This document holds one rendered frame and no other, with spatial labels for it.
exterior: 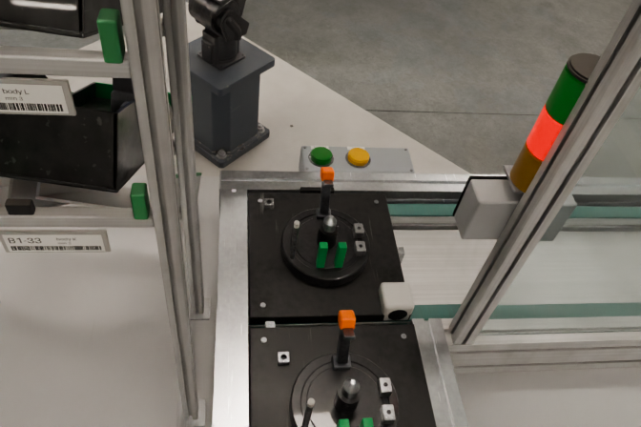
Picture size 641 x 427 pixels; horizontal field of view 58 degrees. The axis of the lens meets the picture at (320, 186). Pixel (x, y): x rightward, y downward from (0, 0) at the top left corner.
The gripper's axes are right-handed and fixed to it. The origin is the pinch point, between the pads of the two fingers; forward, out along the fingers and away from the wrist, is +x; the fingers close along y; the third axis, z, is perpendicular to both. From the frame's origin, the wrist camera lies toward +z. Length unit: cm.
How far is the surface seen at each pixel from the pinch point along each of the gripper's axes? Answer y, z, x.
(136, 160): 6.6, 5.7, 30.8
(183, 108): 9.0, 3.6, 22.5
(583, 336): 67, -30, 31
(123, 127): 6.7, 11.7, 31.0
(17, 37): -127, -164, -121
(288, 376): 24, -25, 44
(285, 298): 22.0, -27.7, 32.1
